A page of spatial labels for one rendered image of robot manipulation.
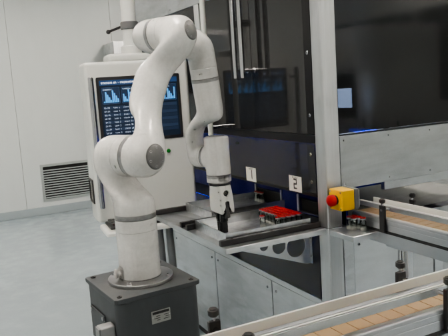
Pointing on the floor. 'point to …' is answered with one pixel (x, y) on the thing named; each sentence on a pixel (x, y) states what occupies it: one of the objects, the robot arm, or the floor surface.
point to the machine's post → (327, 143)
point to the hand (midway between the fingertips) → (223, 227)
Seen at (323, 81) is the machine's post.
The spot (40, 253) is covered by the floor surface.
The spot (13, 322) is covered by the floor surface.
